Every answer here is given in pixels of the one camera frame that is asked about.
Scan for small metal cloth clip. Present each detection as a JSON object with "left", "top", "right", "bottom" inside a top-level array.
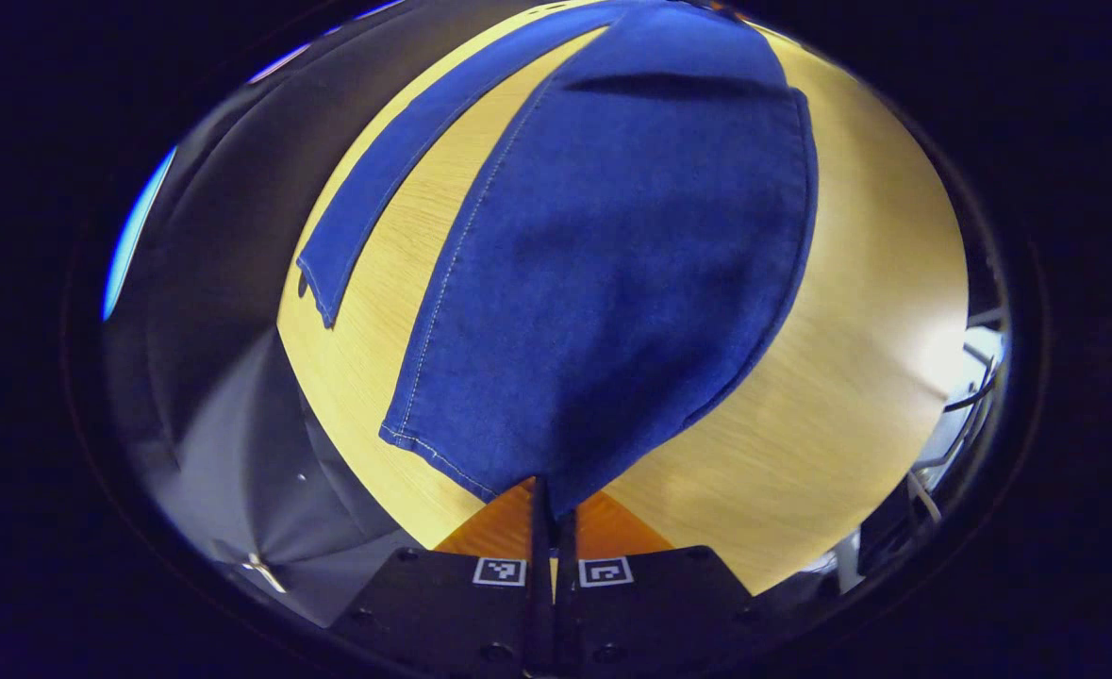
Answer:
[{"left": 240, "top": 553, "right": 288, "bottom": 595}]

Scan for black backdrop cloth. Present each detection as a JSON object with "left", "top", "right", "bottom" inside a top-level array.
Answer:
[{"left": 101, "top": 0, "right": 556, "bottom": 631}]

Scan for black cable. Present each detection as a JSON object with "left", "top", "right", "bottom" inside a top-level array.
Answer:
[{"left": 942, "top": 354, "right": 1002, "bottom": 416}]

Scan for white cable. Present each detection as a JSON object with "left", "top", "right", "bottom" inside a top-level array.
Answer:
[{"left": 905, "top": 472, "right": 943, "bottom": 525}]

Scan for blue denim jeans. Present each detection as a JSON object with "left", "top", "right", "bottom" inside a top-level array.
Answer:
[{"left": 296, "top": 0, "right": 819, "bottom": 520}]

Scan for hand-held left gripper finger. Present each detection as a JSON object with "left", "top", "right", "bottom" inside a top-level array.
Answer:
[
  {"left": 329, "top": 476, "right": 555, "bottom": 675},
  {"left": 554, "top": 490, "right": 764, "bottom": 675}
]

